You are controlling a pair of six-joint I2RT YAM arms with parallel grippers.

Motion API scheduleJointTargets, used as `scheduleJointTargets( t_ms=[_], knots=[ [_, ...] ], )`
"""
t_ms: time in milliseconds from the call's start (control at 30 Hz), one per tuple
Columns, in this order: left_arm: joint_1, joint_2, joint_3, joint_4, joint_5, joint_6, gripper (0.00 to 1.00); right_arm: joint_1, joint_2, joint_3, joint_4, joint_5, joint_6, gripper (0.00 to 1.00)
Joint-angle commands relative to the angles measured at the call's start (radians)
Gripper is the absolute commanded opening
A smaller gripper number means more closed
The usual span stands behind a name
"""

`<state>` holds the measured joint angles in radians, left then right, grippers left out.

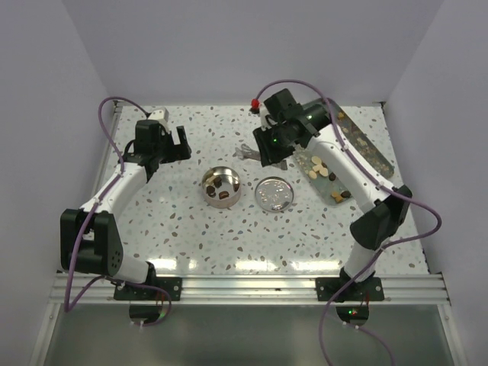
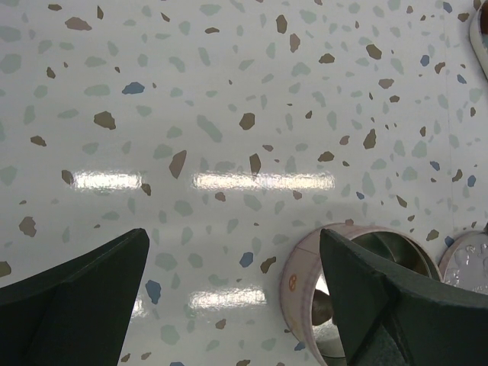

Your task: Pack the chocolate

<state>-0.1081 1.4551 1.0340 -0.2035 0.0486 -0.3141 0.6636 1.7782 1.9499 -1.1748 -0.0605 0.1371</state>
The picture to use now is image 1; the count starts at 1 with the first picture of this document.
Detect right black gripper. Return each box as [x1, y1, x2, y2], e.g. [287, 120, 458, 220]
[255, 120, 297, 165]

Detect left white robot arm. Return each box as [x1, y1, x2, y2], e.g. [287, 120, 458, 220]
[60, 119, 191, 300]

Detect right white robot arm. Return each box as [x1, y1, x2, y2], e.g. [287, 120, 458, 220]
[249, 88, 412, 300]

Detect round silver tin lid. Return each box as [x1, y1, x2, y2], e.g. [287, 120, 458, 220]
[255, 176, 294, 212]

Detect round silver tin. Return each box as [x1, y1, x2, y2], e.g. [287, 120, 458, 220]
[201, 166, 242, 209]

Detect chocolates at tray corner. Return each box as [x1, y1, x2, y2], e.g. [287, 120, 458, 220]
[331, 191, 352, 204]

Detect green floral metal tray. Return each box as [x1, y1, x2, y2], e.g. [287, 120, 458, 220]
[294, 99, 394, 211]

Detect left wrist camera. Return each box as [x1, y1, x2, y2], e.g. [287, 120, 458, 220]
[148, 108, 169, 129]

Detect red cable connector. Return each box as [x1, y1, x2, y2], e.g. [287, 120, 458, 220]
[249, 98, 260, 114]

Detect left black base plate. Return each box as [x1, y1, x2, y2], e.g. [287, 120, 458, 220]
[113, 277, 183, 301]

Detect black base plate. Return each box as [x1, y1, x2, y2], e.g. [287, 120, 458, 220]
[315, 277, 385, 303]
[113, 277, 183, 301]

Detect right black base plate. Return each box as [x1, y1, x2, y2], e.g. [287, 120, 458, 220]
[315, 277, 385, 303]

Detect aluminium rail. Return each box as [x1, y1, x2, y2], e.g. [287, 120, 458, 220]
[49, 274, 449, 305]

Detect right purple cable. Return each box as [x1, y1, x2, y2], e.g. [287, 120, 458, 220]
[255, 79, 442, 366]

